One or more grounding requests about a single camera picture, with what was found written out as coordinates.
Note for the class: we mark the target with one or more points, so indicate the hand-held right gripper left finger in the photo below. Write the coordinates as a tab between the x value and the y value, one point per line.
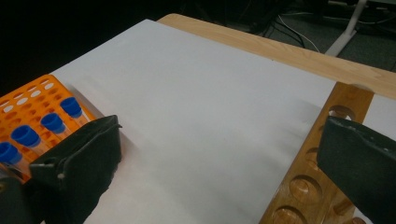
81	161

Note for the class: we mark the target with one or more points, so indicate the white paper sheet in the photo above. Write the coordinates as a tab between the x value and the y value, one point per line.
202	109

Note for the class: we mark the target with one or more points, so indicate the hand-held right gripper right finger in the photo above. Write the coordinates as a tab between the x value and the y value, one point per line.
361	165

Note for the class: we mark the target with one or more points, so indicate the orange plastic tube rack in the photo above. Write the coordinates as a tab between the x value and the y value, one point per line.
59	90

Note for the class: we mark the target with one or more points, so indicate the wooden test tube rack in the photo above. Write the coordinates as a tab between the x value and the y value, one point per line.
299	189

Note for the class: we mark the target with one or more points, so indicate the white metal stand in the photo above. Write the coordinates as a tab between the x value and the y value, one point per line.
345	37

